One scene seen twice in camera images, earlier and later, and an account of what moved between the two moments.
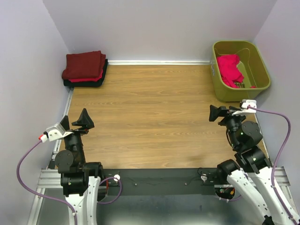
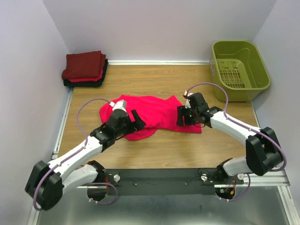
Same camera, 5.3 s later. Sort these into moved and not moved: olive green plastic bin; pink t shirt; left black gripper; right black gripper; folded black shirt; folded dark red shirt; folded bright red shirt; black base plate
Moved: pink t shirt; left black gripper; right black gripper
Not moved: olive green plastic bin; folded dark red shirt; folded bright red shirt; folded black shirt; black base plate
